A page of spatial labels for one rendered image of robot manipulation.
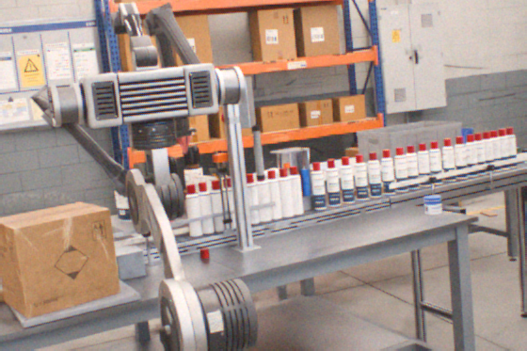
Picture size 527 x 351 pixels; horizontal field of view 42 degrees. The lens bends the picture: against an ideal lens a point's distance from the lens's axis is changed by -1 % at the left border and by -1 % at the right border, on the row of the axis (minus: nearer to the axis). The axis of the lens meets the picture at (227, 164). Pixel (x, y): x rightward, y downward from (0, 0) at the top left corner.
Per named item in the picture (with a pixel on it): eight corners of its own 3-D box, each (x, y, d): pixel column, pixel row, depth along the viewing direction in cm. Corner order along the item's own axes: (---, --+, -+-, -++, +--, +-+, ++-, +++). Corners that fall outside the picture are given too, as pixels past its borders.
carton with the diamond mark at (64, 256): (91, 279, 233) (81, 201, 230) (121, 293, 213) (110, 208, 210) (4, 302, 217) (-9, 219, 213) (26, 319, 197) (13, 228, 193)
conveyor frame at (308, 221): (375, 205, 312) (375, 195, 311) (391, 208, 302) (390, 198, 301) (4, 287, 241) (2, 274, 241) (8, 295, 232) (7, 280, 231)
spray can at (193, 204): (199, 233, 271) (193, 183, 268) (205, 235, 266) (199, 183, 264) (187, 236, 268) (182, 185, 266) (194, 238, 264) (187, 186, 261)
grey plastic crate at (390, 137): (426, 151, 500) (424, 120, 498) (464, 153, 464) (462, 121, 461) (358, 162, 478) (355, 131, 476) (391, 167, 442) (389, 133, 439)
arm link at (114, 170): (39, 114, 252) (61, 94, 254) (41, 118, 257) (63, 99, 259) (119, 197, 248) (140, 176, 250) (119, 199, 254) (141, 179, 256)
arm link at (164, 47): (148, 24, 246) (174, 13, 249) (141, 16, 249) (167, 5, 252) (167, 108, 279) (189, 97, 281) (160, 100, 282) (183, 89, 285)
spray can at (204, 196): (210, 231, 273) (204, 181, 271) (216, 232, 269) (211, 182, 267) (199, 233, 271) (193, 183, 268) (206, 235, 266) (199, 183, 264)
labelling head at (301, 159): (301, 204, 306) (295, 148, 303) (317, 208, 295) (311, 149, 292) (275, 210, 300) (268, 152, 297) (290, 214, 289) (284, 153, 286)
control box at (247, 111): (256, 124, 271) (250, 76, 268) (250, 127, 254) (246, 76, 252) (231, 126, 272) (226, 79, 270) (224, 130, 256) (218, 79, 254)
